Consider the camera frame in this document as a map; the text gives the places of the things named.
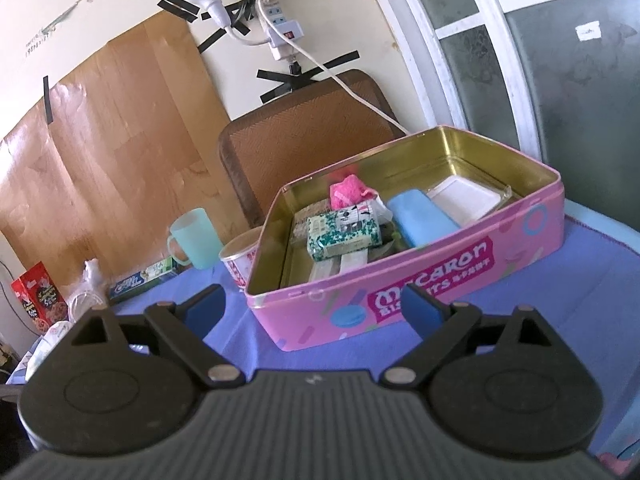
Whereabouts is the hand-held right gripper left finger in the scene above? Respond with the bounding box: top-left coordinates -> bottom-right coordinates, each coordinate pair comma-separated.
70,283 -> 241,389

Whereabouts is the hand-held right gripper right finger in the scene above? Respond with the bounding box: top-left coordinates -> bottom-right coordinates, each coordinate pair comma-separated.
382,283 -> 556,389

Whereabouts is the pink tin box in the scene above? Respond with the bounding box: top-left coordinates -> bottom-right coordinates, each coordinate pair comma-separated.
245,125 -> 567,353

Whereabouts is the green patterned tissue pack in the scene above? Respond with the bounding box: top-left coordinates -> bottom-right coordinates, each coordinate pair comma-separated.
306,212 -> 385,262

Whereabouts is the white patterned tissue pack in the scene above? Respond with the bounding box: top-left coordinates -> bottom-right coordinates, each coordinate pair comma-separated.
336,200 -> 381,233

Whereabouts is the white foam tray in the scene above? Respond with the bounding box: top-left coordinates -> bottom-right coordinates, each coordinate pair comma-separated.
427,175 -> 503,226

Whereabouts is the pink mesh scrubber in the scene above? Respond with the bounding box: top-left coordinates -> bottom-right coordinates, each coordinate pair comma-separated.
329,174 -> 378,210

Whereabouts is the white red paper cup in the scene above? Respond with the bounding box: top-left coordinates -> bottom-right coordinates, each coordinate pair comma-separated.
219,227 -> 263,291

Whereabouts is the green toothpaste box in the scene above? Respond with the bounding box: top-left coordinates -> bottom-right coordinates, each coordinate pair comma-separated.
107,256 -> 183,305

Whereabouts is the green plastic cup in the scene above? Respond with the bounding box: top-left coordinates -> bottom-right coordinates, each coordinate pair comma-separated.
167,208 -> 224,271

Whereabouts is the white plastic bag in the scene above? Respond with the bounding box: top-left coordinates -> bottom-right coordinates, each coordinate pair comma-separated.
20,258 -> 108,381

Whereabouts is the blue table cloth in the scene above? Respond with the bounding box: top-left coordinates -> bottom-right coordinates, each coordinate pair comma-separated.
15,210 -> 640,461

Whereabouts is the red snack box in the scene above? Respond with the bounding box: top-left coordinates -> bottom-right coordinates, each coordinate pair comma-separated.
11,261 -> 68,333

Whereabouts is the brown mesh chair back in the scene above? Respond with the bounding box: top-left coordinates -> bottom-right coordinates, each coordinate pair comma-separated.
217,69 -> 408,228

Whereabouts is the black tape cross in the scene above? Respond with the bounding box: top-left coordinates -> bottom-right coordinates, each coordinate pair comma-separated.
256,51 -> 361,104

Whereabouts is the black tape strip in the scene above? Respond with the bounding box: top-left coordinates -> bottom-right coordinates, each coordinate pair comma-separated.
197,0 -> 262,54
42,76 -> 56,125
160,0 -> 201,22

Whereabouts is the white power strip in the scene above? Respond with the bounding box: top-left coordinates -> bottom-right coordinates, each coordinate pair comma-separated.
256,0 -> 305,61

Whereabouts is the white window frame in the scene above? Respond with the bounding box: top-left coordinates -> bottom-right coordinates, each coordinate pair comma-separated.
357,0 -> 640,161

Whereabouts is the white power cable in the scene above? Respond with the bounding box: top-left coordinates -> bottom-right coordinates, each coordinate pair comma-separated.
287,35 -> 413,137

